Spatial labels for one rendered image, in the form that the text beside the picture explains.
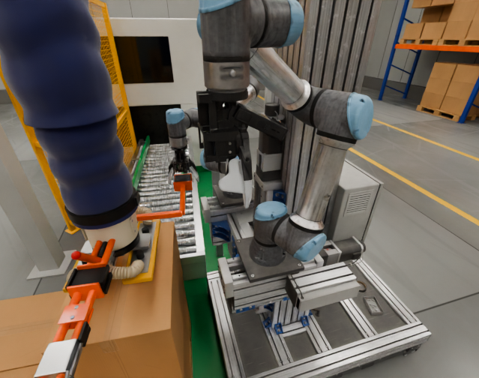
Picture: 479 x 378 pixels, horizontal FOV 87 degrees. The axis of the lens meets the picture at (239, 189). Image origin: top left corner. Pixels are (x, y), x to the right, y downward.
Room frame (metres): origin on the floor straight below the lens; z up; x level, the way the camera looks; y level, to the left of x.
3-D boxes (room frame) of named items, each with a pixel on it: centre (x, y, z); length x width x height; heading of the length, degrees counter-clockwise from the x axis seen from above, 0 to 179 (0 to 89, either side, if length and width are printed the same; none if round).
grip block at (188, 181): (1.08, 0.28, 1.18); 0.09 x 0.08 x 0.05; 100
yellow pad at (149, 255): (0.76, 0.39, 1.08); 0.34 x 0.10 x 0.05; 10
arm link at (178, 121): (1.06, 0.26, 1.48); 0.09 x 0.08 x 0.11; 151
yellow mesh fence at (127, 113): (2.77, 1.32, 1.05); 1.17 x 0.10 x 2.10; 11
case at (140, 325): (0.75, 0.49, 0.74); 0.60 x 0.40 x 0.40; 11
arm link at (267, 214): (0.75, -0.12, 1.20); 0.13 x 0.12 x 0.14; 42
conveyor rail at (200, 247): (2.32, 0.47, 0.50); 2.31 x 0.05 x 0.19; 11
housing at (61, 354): (0.29, 0.40, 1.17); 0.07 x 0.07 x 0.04; 10
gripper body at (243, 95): (0.45, 0.03, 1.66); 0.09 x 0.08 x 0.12; 106
